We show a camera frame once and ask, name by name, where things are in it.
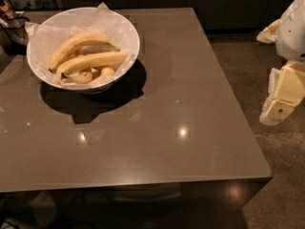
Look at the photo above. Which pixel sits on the dark clutter with cables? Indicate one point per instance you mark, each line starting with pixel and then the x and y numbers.
pixel 13 24

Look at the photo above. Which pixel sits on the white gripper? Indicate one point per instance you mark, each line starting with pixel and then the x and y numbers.
pixel 292 32

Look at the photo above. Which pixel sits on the white paper liner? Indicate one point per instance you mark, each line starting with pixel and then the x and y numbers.
pixel 50 35

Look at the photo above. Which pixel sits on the small banana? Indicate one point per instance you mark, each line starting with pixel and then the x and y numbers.
pixel 101 75
pixel 83 78

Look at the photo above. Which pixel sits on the yellow banana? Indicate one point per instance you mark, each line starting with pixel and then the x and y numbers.
pixel 76 42
pixel 90 60

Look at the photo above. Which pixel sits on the small left bottom banana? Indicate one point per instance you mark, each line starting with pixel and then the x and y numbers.
pixel 83 78

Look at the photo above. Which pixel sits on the small right bottom banana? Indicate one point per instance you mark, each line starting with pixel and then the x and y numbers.
pixel 101 75

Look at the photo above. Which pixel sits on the white bowl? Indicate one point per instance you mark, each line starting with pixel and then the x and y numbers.
pixel 83 86

